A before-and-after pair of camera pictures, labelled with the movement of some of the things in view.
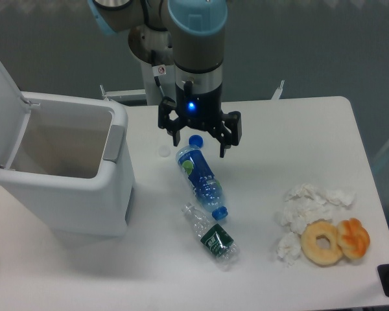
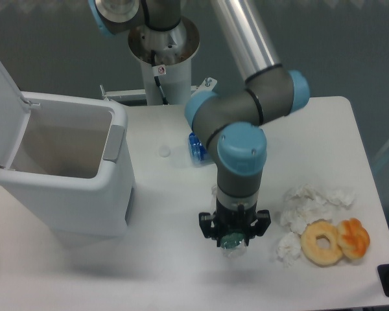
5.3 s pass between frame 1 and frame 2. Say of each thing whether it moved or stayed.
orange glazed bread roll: stayed
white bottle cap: stayed
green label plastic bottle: moved
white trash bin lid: stayed
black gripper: moved
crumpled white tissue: stayed
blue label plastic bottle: moved
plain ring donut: stayed
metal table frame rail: stayed
